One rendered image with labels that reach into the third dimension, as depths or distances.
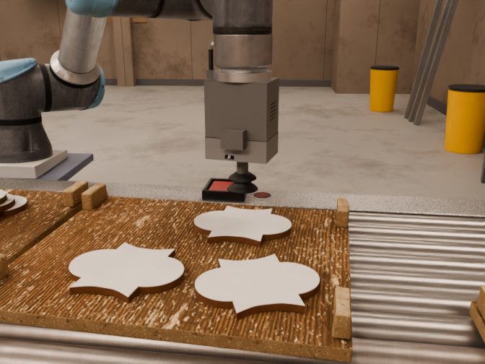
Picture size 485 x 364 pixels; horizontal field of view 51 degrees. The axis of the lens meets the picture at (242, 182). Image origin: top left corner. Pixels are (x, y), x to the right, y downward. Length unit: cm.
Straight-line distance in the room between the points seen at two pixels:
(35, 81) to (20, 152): 17
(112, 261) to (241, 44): 30
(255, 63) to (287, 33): 882
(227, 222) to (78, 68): 67
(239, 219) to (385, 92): 643
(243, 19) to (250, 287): 31
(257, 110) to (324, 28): 887
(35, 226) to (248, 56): 39
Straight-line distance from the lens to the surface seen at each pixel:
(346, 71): 873
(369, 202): 91
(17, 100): 129
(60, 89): 131
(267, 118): 64
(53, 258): 69
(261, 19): 64
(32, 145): 131
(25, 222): 81
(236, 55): 64
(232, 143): 65
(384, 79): 707
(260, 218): 74
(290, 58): 949
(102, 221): 78
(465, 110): 510
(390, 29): 880
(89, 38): 121
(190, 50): 960
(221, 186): 93
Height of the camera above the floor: 122
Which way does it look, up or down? 18 degrees down
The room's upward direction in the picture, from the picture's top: straight up
